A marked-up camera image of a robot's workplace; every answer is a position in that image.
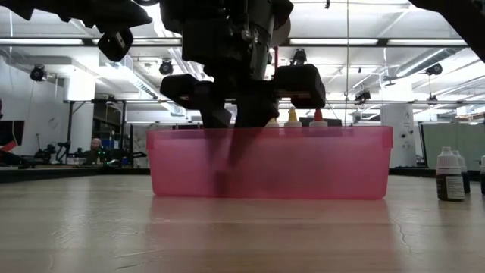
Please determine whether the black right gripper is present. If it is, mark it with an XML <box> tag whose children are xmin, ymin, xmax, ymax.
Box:
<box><xmin>159</xmin><ymin>0</ymin><xmax>326</xmax><ymax>128</ymax></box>

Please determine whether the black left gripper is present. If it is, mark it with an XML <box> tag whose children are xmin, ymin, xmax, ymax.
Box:
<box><xmin>0</xmin><ymin>0</ymin><xmax>153</xmax><ymax>62</ymax></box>

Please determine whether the large red food coloring bottle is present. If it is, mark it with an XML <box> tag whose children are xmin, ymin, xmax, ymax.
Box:
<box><xmin>308</xmin><ymin>108</ymin><xmax>329</xmax><ymax>128</ymax></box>

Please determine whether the black monitor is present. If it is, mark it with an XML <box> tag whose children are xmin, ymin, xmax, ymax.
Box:
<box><xmin>299</xmin><ymin>117</ymin><xmax>343</xmax><ymax>127</ymax></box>

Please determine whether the pink translucent plastic bin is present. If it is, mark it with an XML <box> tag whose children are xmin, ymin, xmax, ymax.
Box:
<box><xmin>145</xmin><ymin>125</ymin><xmax>394</xmax><ymax>201</ymax></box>

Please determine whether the person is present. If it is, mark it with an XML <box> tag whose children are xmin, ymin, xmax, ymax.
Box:
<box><xmin>89</xmin><ymin>136</ymin><xmax>109</xmax><ymax>165</ymax></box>

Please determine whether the dark monitor screen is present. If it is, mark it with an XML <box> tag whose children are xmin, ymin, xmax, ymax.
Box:
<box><xmin>0</xmin><ymin>120</ymin><xmax>24</xmax><ymax>147</ymax></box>

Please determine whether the white round column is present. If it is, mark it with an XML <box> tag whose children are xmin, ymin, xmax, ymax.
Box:
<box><xmin>380</xmin><ymin>104</ymin><xmax>416</xmax><ymax>168</ymax></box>

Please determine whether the dark background table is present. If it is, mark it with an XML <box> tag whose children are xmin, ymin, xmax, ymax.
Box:
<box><xmin>0</xmin><ymin>165</ymin><xmax>151</xmax><ymax>184</ymax></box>

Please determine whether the grey-green office partition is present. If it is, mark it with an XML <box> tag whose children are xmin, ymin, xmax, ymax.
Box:
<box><xmin>418</xmin><ymin>123</ymin><xmax>485</xmax><ymax>172</ymax></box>

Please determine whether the small dark bottle white label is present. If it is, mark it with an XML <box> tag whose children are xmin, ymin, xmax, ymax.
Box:
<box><xmin>435</xmin><ymin>146</ymin><xmax>466</xmax><ymax>202</ymax></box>

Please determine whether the long horizontal metal rail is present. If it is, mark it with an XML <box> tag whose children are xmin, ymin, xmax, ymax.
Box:
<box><xmin>62</xmin><ymin>99</ymin><xmax>485</xmax><ymax>105</ymax></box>

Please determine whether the thin vertical hanging cable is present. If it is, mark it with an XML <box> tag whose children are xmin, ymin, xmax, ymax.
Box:
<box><xmin>345</xmin><ymin>0</ymin><xmax>350</xmax><ymax>126</ymax></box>

